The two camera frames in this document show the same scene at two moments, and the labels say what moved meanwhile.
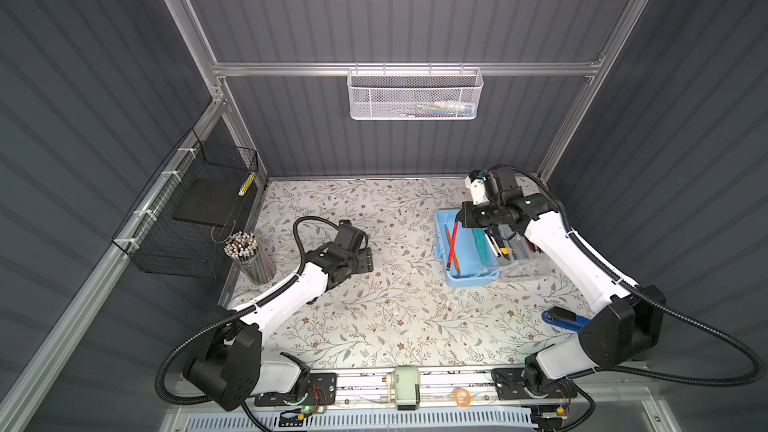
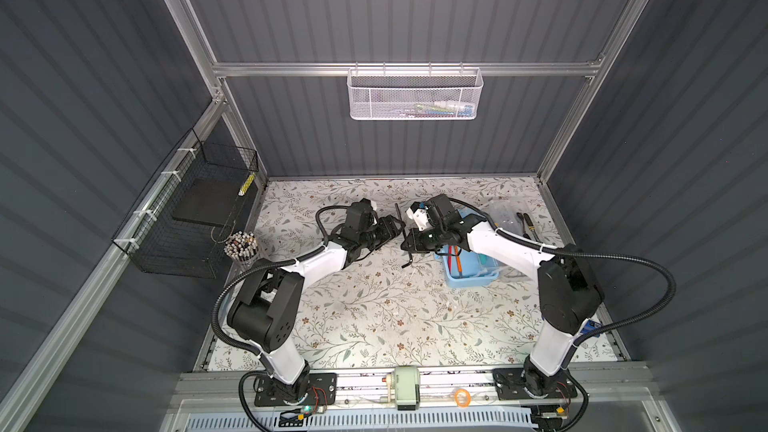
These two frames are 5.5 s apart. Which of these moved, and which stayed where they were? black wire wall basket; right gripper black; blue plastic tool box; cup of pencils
Moved: right gripper black
Stayed: blue plastic tool box; cup of pencils; black wire wall basket
